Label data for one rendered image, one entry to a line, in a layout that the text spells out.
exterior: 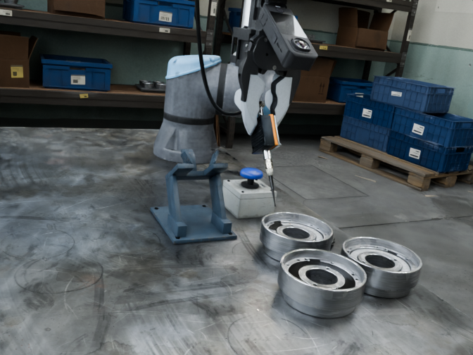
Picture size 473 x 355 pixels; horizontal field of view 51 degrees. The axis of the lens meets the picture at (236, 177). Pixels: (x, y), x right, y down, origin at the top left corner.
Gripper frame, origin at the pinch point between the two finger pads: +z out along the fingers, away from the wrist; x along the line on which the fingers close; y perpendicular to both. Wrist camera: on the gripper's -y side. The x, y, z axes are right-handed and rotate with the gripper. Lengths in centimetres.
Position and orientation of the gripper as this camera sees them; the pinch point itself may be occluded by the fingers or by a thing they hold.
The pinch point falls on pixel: (262, 127)
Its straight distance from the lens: 74.6
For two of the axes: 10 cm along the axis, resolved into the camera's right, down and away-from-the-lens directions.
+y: -4.1, -3.2, 8.5
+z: -1.2, 9.5, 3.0
